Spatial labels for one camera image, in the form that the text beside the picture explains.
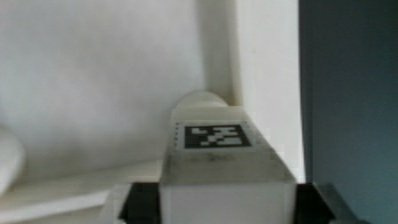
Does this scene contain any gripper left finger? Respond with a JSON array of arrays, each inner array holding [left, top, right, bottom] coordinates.
[[97, 181, 164, 224]]

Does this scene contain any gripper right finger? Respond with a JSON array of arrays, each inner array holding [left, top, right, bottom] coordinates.
[[294, 183, 368, 224]]

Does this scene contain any white table leg with tag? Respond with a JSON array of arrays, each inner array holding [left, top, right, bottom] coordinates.
[[161, 91, 297, 224]]

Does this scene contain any white square table top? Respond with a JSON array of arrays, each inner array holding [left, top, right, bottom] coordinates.
[[0, 0, 306, 224]]

